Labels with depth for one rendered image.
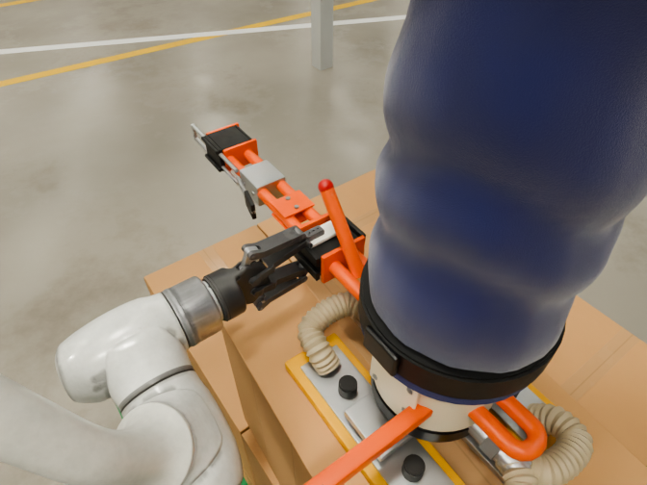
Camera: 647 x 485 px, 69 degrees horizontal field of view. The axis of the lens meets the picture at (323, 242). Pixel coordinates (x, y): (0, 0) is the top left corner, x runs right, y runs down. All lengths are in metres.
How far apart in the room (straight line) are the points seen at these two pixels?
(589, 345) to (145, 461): 1.18
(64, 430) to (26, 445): 0.03
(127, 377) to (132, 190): 2.24
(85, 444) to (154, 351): 0.17
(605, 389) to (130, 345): 1.13
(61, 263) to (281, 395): 1.90
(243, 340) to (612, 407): 0.93
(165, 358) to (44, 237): 2.11
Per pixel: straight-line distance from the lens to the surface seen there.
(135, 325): 0.65
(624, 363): 1.48
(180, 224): 2.51
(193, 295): 0.67
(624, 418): 1.38
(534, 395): 0.79
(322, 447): 0.72
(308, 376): 0.74
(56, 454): 0.49
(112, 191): 2.85
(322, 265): 0.72
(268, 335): 0.81
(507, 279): 0.39
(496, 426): 0.62
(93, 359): 0.65
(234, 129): 1.02
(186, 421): 0.58
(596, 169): 0.33
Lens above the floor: 1.62
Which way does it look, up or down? 45 degrees down
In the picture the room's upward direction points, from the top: straight up
